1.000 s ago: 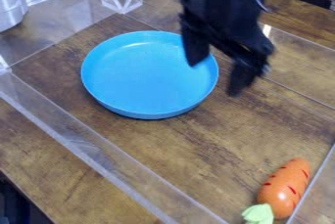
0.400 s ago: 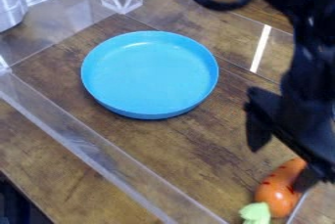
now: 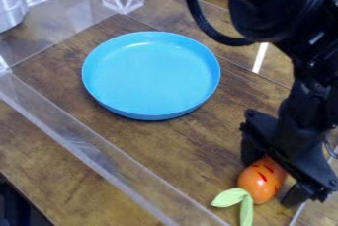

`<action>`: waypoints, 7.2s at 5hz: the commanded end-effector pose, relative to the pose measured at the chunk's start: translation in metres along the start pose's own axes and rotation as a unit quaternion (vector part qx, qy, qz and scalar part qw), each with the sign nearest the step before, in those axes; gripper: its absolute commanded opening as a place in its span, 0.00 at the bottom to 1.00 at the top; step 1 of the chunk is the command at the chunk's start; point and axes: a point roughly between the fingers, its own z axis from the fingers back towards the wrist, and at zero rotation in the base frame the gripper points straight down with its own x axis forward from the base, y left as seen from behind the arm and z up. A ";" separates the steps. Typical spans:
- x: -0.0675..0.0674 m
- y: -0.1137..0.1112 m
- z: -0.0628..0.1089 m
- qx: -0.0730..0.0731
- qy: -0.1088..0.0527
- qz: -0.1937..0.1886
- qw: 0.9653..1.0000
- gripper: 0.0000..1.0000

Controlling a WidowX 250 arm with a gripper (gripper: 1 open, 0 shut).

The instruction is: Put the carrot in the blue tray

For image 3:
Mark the clear acrylic enclosure panel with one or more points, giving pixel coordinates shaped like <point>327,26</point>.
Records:
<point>163,200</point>

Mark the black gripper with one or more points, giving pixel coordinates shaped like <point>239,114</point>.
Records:
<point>292,139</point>

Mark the blue round tray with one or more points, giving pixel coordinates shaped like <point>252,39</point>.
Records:
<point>150,75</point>

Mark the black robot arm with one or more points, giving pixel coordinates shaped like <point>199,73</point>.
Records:
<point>301,29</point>

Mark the orange toy carrot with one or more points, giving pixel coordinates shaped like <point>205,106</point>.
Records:
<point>259,184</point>

